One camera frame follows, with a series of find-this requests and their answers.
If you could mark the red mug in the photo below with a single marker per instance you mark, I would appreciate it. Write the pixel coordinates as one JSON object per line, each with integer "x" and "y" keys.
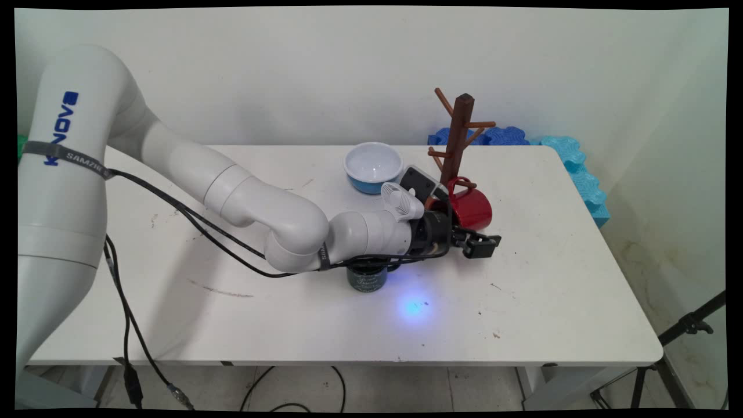
{"x": 473, "y": 209}

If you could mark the green foam mat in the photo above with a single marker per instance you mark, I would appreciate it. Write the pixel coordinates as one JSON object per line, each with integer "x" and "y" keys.
{"x": 22, "y": 148}

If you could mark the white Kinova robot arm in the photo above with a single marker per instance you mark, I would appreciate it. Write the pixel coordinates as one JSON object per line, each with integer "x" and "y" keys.
{"x": 174, "y": 168}

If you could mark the black tripod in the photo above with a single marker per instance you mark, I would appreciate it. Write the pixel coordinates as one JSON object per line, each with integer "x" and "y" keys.
{"x": 688, "y": 325}

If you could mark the brown wooden mug tree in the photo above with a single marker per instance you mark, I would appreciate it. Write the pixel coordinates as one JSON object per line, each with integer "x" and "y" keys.
{"x": 461, "y": 133}

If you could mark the dark green mug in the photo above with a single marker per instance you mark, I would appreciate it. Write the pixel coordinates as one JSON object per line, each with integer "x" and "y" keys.
{"x": 367, "y": 278}

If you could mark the light blue foam mat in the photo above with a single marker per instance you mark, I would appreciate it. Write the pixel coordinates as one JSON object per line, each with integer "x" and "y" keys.
{"x": 583, "y": 180}

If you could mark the dark blue foam mat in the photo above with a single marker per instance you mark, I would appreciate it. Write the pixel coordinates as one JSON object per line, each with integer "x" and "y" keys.
{"x": 505, "y": 136}

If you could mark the grey table leg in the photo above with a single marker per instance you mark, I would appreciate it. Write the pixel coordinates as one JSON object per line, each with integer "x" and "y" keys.
{"x": 557, "y": 386}
{"x": 64, "y": 392}

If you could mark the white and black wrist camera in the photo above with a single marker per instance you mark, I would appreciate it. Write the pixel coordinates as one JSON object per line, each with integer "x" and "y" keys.
{"x": 421, "y": 183}

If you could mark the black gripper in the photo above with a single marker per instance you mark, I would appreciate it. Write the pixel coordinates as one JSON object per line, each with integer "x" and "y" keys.
{"x": 432, "y": 232}

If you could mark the blue and white bowl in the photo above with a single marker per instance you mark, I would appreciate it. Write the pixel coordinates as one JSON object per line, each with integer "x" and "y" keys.
{"x": 371, "y": 162}

